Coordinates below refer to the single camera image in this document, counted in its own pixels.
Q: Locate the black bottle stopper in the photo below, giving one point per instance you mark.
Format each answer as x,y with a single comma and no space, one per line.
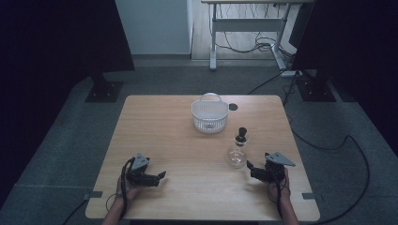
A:
241,134

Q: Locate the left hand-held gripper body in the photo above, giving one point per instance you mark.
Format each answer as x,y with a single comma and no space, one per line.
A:
137,175

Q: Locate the white power strip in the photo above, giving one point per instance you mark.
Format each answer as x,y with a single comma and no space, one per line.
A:
290,74

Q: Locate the white plastic basket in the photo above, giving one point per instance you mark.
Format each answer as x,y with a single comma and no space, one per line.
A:
209,117

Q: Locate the clear glass bottle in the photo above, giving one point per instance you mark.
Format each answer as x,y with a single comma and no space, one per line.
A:
237,156

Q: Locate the black stand base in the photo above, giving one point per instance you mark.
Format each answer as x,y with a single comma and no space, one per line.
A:
315,89
104,91

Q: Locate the grey tape strip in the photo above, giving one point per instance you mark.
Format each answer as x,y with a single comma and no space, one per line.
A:
93,194
310,196

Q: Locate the white metal frame desk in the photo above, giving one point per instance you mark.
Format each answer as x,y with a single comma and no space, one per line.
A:
250,25

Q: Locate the person's left hand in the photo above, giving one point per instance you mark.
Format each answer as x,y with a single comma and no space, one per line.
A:
131,192

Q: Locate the person's right hand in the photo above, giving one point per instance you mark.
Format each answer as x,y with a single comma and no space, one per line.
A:
277,190

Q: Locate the dark curtain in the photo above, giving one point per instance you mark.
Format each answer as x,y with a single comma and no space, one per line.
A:
353,47
56,47

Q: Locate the black table grommet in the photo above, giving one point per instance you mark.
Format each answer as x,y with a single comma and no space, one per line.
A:
233,107

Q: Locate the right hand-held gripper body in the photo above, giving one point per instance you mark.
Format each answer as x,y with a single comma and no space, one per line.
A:
275,170

